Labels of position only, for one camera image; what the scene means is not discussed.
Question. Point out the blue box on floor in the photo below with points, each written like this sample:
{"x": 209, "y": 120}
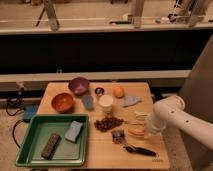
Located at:
{"x": 30, "y": 111}

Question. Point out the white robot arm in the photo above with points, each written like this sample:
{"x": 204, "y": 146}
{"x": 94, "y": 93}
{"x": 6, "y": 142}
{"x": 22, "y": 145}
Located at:
{"x": 171, "y": 110}

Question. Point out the green plastic tray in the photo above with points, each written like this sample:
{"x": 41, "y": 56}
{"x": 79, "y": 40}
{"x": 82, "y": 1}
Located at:
{"x": 45, "y": 144}

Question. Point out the grey blue sponge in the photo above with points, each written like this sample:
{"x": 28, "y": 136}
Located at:
{"x": 73, "y": 131}

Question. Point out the orange fruit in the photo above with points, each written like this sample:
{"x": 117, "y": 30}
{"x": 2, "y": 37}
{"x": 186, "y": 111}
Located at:
{"x": 118, "y": 92}

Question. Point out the bunch of dark grapes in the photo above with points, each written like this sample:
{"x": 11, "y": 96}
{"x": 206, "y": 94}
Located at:
{"x": 107, "y": 123}

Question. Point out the small dark round lid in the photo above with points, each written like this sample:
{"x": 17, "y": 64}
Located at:
{"x": 99, "y": 91}

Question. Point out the black handled metal spatula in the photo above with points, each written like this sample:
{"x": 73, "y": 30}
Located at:
{"x": 118, "y": 137}

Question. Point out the dark brown block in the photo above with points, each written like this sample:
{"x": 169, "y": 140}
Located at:
{"x": 50, "y": 146}

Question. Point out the white cup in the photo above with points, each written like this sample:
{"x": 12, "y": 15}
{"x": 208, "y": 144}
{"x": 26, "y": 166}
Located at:
{"x": 106, "y": 103}

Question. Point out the red chili pepper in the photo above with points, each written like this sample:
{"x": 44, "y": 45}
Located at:
{"x": 136, "y": 133}

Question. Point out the orange bowl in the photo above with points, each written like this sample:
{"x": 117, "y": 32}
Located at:
{"x": 62, "y": 102}

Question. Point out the purple bowl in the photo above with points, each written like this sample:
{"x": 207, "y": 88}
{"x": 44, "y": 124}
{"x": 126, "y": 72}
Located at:
{"x": 79, "y": 85}

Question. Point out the blue grey oval object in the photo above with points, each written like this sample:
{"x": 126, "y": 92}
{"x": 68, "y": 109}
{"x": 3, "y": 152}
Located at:
{"x": 87, "y": 101}

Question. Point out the yellow corn cob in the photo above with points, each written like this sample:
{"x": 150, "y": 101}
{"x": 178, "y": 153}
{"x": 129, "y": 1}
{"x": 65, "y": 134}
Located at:
{"x": 141, "y": 116}

